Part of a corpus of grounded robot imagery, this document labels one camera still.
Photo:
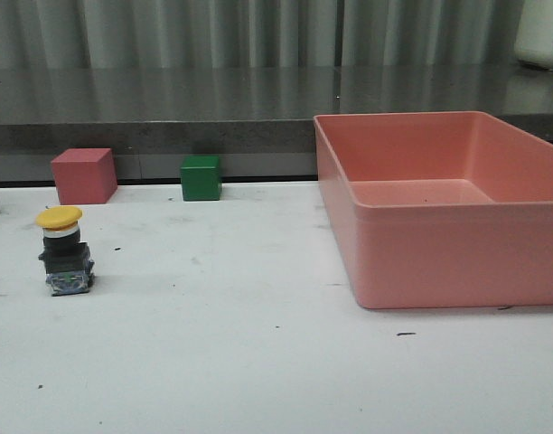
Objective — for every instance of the yellow push button switch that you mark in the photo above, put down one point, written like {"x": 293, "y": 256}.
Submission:
{"x": 66, "y": 259}

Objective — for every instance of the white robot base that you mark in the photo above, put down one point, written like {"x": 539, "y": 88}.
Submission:
{"x": 534, "y": 39}

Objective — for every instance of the green cube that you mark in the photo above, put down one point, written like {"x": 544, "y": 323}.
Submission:
{"x": 201, "y": 178}

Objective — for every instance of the grey stone counter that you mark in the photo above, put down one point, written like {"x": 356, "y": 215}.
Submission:
{"x": 259, "y": 121}

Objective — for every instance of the pink plastic bin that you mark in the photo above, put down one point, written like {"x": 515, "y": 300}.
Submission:
{"x": 438, "y": 209}

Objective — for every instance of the pink cube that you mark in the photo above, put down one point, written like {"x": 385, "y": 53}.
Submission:
{"x": 84, "y": 176}

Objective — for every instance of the grey curtain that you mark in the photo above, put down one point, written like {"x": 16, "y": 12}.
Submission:
{"x": 251, "y": 34}

